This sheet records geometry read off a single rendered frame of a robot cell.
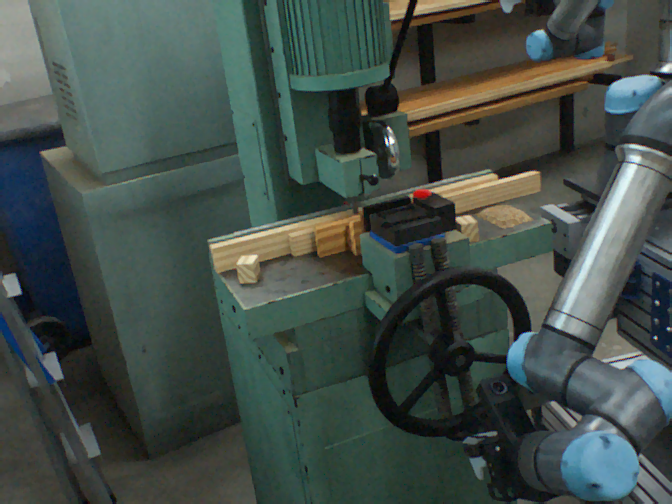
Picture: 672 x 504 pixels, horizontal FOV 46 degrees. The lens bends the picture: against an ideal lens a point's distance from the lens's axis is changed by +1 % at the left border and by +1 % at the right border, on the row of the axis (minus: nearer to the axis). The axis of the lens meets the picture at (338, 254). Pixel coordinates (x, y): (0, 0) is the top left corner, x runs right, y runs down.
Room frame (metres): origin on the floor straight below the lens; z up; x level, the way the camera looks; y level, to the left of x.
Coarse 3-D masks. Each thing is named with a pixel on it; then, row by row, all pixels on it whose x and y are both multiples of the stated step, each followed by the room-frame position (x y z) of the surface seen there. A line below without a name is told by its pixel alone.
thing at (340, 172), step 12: (324, 156) 1.41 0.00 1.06; (336, 156) 1.37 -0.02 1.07; (348, 156) 1.36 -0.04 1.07; (360, 156) 1.35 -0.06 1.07; (372, 156) 1.35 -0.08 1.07; (324, 168) 1.42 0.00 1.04; (336, 168) 1.36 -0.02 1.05; (348, 168) 1.33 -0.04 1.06; (360, 168) 1.34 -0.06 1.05; (372, 168) 1.35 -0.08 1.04; (324, 180) 1.43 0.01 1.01; (336, 180) 1.37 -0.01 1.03; (348, 180) 1.33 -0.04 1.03; (360, 180) 1.34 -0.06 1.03; (348, 192) 1.33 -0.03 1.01; (360, 192) 1.34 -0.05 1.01
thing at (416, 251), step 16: (432, 240) 1.16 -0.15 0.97; (416, 256) 1.13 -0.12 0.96; (448, 256) 1.15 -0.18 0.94; (416, 272) 1.13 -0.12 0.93; (448, 288) 1.14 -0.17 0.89; (432, 304) 1.13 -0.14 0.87; (448, 304) 1.14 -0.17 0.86; (432, 320) 1.12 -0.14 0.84; (464, 384) 1.13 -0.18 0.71; (448, 400) 1.12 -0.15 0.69; (464, 400) 1.14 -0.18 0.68; (448, 416) 1.12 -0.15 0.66; (464, 432) 1.13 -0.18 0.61
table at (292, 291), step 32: (480, 224) 1.38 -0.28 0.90; (544, 224) 1.34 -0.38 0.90; (288, 256) 1.34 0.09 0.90; (352, 256) 1.30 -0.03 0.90; (480, 256) 1.29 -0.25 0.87; (512, 256) 1.31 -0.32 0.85; (224, 288) 1.26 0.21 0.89; (256, 288) 1.21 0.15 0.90; (288, 288) 1.20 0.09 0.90; (320, 288) 1.19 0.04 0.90; (352, 288) 1.20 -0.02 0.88; (480, 288) 1.18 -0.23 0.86; (256, 320) 1.15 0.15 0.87; (288, 320) 1.16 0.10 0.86
